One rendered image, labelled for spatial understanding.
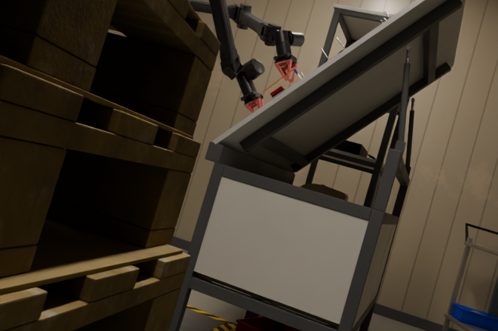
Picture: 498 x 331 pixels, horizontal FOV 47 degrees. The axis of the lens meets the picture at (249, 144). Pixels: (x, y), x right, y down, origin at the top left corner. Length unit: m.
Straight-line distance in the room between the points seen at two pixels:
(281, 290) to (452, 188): 3.18
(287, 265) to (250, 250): 0.13
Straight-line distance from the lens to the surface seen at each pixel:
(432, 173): 4.93
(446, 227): 4.94
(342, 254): 1.89
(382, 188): 1.87
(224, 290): 1.99
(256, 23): 2.48
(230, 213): 1.97
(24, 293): 0.50
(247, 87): 2.30
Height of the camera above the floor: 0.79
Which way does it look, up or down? 3 degrees up
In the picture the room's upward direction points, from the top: 17 degrees clockwise
